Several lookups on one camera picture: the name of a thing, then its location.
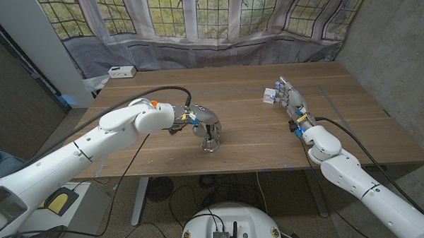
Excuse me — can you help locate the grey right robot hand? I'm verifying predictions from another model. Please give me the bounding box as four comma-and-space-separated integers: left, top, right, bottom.
272, 74, 319, 131

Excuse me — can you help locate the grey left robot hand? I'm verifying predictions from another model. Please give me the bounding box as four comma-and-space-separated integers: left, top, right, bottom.
177, 103, 223, 141

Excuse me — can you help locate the silver handbell with black handle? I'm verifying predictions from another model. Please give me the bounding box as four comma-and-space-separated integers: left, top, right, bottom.
200, 124, 221, 153

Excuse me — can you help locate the white block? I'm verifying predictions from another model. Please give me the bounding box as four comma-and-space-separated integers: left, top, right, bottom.
262, 87, 278, 105

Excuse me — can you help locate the printed window backdrop cloth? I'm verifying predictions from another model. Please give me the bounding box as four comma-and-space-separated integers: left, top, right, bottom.
36, 0, 374, 82

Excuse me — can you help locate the round black floor device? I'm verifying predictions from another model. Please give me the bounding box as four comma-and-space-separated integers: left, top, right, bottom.
145, 175, 175, 203

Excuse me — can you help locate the white power socket box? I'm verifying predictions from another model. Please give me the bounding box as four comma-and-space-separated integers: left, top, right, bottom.
107, 64, 138, 80

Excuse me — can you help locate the grey table leg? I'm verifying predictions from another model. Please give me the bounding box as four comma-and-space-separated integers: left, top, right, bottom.
304, 168, 330, 219

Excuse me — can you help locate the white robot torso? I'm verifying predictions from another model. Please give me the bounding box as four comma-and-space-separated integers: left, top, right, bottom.
178, 200, 283, 238

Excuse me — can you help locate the white table leg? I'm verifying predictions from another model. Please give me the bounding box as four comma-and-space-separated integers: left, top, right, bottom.
129, 177, 151, 225

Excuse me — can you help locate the white pedal platform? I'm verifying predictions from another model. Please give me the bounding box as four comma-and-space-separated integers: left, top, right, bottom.
16, 179, 113, 238

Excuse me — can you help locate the yellow black foot pedal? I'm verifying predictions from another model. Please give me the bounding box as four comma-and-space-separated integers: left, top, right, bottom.
42, 186, 81, 218

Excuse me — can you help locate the dark grey door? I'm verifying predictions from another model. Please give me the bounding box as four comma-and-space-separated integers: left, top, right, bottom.
0, 10, 74, 163

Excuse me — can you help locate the blue seat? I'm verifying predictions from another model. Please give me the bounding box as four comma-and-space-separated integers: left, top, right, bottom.
0, 145, 28, 184

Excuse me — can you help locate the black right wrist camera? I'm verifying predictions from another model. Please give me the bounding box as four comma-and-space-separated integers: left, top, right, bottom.
288, 119, 304, 139

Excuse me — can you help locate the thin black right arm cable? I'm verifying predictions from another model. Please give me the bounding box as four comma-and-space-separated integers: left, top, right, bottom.
299, 133, 376, 238

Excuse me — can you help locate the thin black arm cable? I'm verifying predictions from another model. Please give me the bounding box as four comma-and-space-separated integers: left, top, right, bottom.
0, 133, 155, 238
299, 133, 376, 238

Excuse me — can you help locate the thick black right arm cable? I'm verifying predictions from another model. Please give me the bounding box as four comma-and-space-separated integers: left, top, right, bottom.
314, 113, 424, 226

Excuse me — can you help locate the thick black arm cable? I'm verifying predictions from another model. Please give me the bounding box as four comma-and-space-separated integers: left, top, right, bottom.
314, 113, 424, 226
5, 84, 195, 173

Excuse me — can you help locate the black floor cable tangle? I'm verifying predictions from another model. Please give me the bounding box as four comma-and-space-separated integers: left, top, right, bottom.
198, 172, 260, 207

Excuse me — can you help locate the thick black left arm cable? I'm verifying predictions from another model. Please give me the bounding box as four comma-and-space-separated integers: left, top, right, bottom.
5, 84, 195, 173

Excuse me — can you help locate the white floor cable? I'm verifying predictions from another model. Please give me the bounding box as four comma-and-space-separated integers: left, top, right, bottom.
255, 171, 270, 214

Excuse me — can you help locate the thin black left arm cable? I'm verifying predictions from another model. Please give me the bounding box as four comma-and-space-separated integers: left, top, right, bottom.
0, 133, 155, 238

